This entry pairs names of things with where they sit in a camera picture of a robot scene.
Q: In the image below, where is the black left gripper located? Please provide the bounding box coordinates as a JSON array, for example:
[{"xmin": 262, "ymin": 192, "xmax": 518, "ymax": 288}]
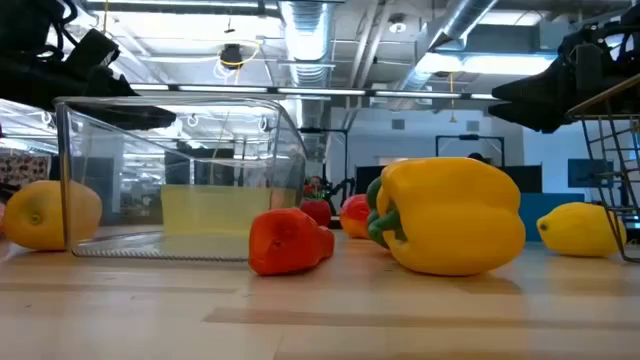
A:
[{"xmin": 0, "ymin": 28, "xmax": 177, "ymax": 130}]

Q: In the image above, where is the blue screen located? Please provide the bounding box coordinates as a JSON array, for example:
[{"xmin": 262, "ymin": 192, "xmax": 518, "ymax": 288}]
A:
[{"xmin": 567, "ymin": 158, "xmax": 615, "ymax": 189}]

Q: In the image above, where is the metal wire basket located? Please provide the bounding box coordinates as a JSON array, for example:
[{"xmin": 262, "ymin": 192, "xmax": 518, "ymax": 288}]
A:
[{"xmin": 564, "ymin": 73, "xmax": 640, "ymax": 264}]

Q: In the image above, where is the red-orange stickered toy tomato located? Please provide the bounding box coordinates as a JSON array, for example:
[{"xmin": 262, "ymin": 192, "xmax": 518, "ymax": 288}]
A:
[{"xmin": 339, "ymin": 193, "xmax": 374, "ymax": 240}]

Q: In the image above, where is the clear plastic bin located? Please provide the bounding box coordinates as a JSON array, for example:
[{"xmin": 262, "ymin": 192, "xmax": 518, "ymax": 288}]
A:
[{"xmin": 53, "ymin": 94, "xmax": 308, "ymax": 262}]

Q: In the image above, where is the orange-yellow toy lemon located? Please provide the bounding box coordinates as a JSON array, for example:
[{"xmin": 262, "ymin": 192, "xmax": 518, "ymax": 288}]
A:
[{"xmin": 2, "ymin": 179, "xmax": 104, "ymax": 251}]

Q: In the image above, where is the linear ceiling light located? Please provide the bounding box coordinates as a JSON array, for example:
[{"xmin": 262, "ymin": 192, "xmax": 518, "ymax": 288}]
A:
[{"xmin": 129, "ymin": 83, "xmax": 501, "ymax": 101}]

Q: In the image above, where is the orange-red toy carrot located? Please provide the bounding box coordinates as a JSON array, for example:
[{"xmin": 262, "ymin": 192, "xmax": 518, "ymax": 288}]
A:
[{"xmin": 248, "ymin": 207, "xmax": 336, "ymax": 277}]

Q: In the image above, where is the black workstation frame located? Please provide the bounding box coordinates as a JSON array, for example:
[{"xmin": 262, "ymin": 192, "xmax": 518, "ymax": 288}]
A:
[
  {"xmin": 298, "ymin": 127, "xmax": 350, "ymax": 201},
  {"xmin": 434, "ymin": 133, "xmax": 506, "ymax": 166}
]

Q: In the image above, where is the yellow toy lemon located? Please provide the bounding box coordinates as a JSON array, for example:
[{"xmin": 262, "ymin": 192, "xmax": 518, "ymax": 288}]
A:
[{"xmin": 535, "ymin": 201, "xmax": 628, "ymax": 259}]

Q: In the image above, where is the black ceiling camera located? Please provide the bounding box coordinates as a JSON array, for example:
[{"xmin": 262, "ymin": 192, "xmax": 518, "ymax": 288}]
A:
[{"xmin": 219, "ymin": 43, "xmax": 245, "ymax": 70}]

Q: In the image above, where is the silver ventilation duct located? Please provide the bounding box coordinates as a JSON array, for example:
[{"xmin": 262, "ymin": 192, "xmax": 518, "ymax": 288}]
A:
[
  {"xmin": 387, "ymin": 0, "xmax": 501, "ymax": 111},
  {"xmin": 277, "ymin": 0, "xmax": 335, "ymax": 89}
]

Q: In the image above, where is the black monitor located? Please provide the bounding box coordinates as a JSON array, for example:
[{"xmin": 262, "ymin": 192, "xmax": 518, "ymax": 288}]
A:
[
  {"xmin": 354, "ymin": 164, "xmax": 386, "ymax": 197},
  {"xmin": 499, "ymin": 164, "xmax": 544, "ymax": 194}
]

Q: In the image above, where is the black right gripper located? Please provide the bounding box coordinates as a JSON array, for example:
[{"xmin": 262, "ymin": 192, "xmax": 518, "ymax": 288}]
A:
[{"xmin": 488, "ymin": 22, "xmax": 640, "ymax": 134}]

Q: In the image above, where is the blue plastic bin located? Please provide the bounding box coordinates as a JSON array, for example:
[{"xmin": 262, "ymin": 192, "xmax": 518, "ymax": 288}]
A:
[{"xmin": 517, "ymin": 192, "xmax": 587, "ymax": 242}]

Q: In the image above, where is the yellow toy bell pepper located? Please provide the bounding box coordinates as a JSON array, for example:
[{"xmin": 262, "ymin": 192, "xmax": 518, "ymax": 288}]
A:
[{"xmin": 366, "ymin": 156, "xmax": 527, "ymax": 277}]

